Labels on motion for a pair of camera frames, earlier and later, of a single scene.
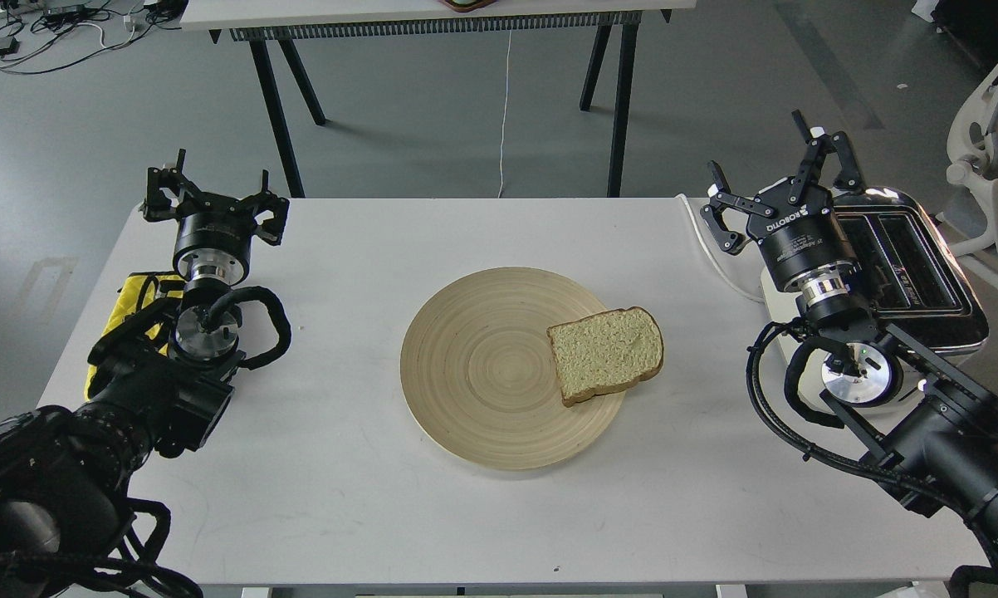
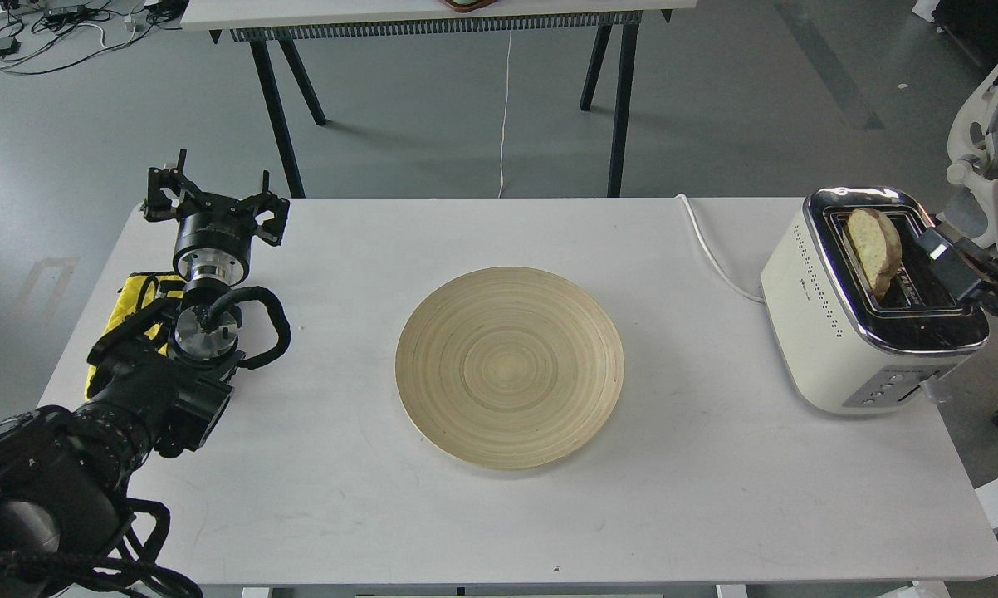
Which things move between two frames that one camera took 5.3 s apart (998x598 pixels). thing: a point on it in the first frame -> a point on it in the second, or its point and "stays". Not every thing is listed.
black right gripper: [803, 242] -> [972, 273]
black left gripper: [214, 237] stays
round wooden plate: [481, 376] stays
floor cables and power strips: [25, 36] stays
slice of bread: [604, 351] -> [877, 244]
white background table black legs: [259, 22] stays
